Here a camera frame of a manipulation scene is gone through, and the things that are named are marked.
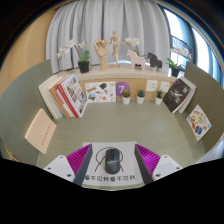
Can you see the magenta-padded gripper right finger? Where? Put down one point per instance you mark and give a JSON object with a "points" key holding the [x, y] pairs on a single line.
{"points": [[166, 166]]}

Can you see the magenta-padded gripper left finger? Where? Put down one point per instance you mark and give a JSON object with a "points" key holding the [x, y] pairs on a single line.
{"points": [[60, 166]]}

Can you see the black computer mouse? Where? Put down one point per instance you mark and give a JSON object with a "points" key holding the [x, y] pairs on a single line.
{"points": [[112, 161]]}

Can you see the white line-drawing mouse pad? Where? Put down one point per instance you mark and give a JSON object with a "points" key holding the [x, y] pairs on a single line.
{"points": [[128, 166]]}

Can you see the beige booklet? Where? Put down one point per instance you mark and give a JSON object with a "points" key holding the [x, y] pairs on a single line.
{"points": [[40, 131]]}

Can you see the food sticker sheet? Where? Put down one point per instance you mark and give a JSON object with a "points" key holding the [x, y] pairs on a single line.
{"points": [[199, 122]]}

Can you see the orange-brown book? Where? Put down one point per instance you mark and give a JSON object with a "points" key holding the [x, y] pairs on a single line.
{"points": [[60, 105]]}

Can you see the small succulent white pot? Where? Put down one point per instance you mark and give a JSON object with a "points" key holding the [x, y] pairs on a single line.
{"points": [[158, 100], [126, 100], [140, 99]]}

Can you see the thick white book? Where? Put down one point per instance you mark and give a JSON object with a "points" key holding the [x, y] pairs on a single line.
{"points": [[46, 96]]}

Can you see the black cover book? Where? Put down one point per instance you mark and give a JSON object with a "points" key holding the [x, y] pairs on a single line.
{"points": [[176, 95]]}

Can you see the red-edged photo magazine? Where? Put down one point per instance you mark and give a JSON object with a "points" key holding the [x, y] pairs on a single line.
{"points": [[75, 95]]}

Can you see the green felt desk partition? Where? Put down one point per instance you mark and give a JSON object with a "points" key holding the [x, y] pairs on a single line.
{"points": [[20, 96], [208, 90]]}

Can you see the white object sticker card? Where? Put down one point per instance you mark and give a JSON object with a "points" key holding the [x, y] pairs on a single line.
{"points": [[100, 92]]}

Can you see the purple round number sign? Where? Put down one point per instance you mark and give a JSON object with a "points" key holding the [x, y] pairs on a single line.
{"points": [[122, 87]]}

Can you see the light wooden desk shelf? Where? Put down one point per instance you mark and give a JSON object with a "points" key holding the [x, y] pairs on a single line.
{"points": [[116, 74]]}

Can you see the black wooden horse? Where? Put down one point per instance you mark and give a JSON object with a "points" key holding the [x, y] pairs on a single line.
{"points": [[155, 61]]}

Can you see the pink wooden horse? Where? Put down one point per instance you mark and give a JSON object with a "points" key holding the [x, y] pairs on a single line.
{"points": [[136, 60]]}

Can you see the wooden hand model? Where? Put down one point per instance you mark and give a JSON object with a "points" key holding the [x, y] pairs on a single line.
{"points": [[101, 51]]}

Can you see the window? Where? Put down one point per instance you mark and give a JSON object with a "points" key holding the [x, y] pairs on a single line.
{"points": [[200, 46]]}

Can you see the wooden artist mannequin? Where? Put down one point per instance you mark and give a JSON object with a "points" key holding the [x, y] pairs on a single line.
{"points": [[115, 43]]}

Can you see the grey curtain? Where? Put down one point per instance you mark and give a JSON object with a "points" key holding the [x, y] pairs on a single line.
{"points": [[100, 20]]}

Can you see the white wall socket plate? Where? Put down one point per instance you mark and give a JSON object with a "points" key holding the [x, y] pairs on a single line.
{"points": [[152, 85], [165, 86]]}

